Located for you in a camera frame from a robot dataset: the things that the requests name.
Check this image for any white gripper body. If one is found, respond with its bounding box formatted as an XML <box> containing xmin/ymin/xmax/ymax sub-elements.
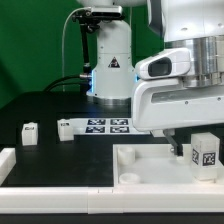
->
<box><xmin>131</xmin><ymin>48</ymin><xmax>224</xmax><ymax>131</ymax></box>

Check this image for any white sheet with fiducial tags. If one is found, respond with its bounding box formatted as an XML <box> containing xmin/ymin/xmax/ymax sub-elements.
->
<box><xmin>70</xmin><ymin>118</ymin><xmax>144</xmax><ymax>135</ymax></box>

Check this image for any black camera on stand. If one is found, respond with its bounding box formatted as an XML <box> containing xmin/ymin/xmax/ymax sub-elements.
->
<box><xmin>72</xmin><ymin>6</ymin><xmax>124</xmax><ymax>73</ymax></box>

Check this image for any white square tabletop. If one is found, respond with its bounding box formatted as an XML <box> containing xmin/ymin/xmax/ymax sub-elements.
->
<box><xmin>113</xmin><ymin>144</ymin><xmax>224</xmax><ymax>185</ymax></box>

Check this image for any white cable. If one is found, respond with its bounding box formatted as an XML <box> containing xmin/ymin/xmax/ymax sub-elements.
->
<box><xmin>61</xmin><ymin>8</ymin><xmax>84</xmax><ymax>93</ymax></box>

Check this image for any white U-shaped obstacle fence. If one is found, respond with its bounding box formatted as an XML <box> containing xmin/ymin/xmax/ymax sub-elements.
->
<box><xmin>0</xmin><ymin>148</ymin><xmax>224</xmax><ymax>214</ymax></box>

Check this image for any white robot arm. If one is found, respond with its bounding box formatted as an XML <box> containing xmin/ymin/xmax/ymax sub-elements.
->
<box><xmin>77</xmin><ymin>0</ymin><xmax>224</xmax><ymax>132</ymax></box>

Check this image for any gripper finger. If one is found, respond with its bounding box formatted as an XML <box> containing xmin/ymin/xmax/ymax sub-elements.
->
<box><xmin>163</xmin><ymin>129</ymin><xmax>183</xmax><ymax>156</ymax></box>

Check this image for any black cable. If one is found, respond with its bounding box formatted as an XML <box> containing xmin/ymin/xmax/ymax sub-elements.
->
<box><xmin>44</xmin><ymin>75</ymin><xmax>93</xmax><ymax>93</ymax></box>

